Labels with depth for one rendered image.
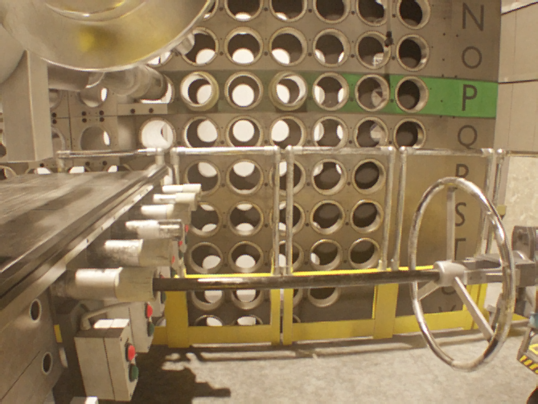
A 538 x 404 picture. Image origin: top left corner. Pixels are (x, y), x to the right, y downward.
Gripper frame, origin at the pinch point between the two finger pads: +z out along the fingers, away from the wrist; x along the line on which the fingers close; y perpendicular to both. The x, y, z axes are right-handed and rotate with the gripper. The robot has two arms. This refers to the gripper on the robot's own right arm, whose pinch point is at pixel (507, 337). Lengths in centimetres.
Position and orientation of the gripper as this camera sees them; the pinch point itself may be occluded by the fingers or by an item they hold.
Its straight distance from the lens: 140.8
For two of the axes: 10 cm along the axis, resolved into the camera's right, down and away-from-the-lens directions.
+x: -3.5, -0.8, 9.3
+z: -3.3, 9.4, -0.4
